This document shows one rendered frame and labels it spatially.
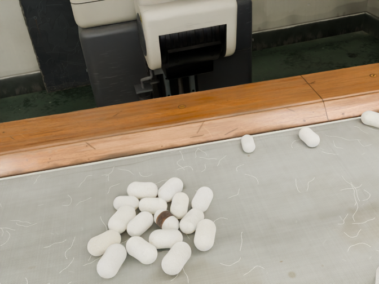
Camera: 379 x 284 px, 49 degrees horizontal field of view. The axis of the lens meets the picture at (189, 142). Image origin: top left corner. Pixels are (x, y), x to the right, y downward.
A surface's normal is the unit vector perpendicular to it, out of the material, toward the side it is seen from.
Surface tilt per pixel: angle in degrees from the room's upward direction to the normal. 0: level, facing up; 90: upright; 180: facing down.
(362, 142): 0
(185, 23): 98
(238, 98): 0
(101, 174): 0
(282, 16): 89
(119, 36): 90
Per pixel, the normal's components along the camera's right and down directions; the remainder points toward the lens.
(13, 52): 0.25, 0.53
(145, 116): -0.08, -0.81
